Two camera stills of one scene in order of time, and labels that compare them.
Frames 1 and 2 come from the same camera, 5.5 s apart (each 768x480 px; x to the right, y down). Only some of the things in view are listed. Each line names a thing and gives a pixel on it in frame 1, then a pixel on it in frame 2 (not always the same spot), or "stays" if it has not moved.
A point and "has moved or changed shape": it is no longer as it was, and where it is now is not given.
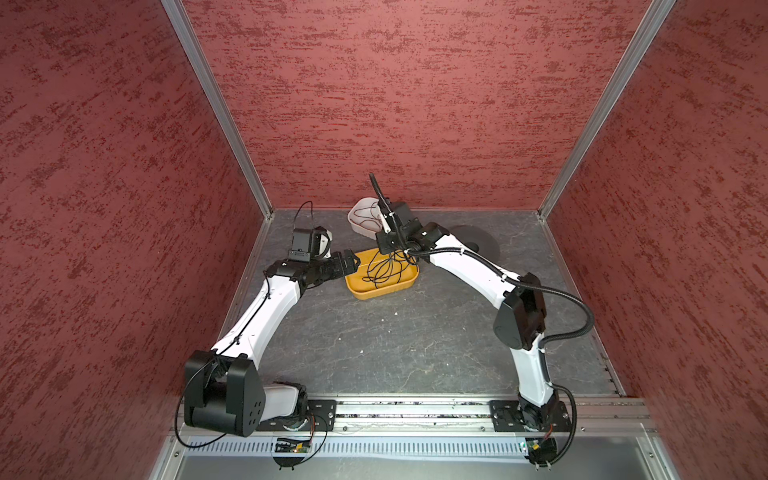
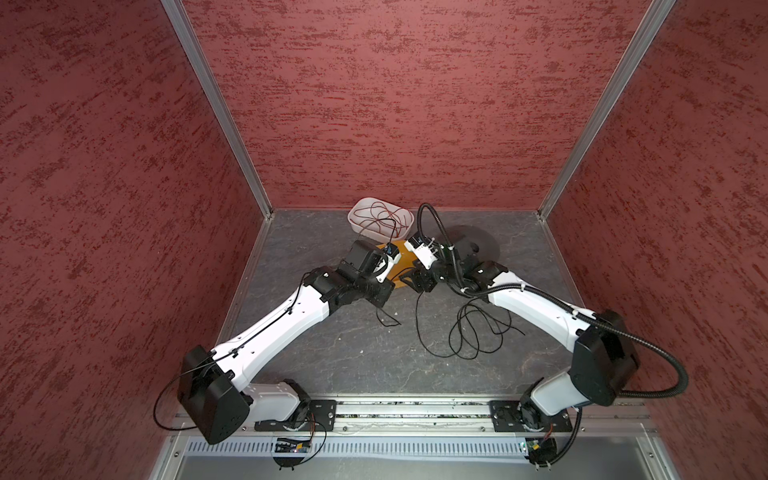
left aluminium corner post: x=191 y=43 stays
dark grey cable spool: x=478 y=239 stays
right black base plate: x=523 y=416 stays
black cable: x=384 y=265 has moved or changed shape
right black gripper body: x=394 y=240 -> x=440 y=271
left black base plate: x=318 y=415 stays
